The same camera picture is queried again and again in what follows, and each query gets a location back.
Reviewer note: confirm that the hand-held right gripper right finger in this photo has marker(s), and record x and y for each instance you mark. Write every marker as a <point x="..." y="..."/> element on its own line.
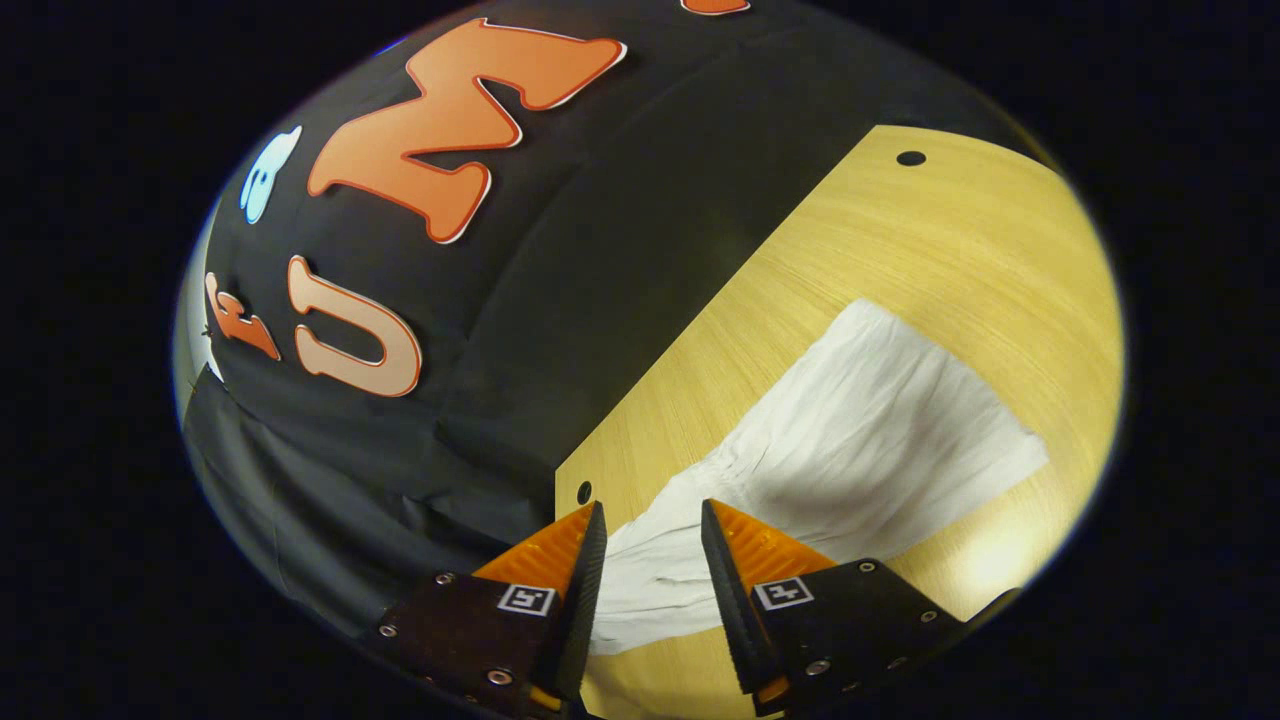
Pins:
<point x="725" y="600"/>

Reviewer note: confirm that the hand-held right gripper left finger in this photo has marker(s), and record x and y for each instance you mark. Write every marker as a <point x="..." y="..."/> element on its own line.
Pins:
<point x="585" y="600"/>

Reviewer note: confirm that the white jeans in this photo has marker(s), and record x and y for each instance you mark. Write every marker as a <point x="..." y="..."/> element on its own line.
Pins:
<point x="860" y="430"/>

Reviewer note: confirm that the black backdrop cloth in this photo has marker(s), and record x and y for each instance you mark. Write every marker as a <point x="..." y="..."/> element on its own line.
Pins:
<point x="600" y="250"/>

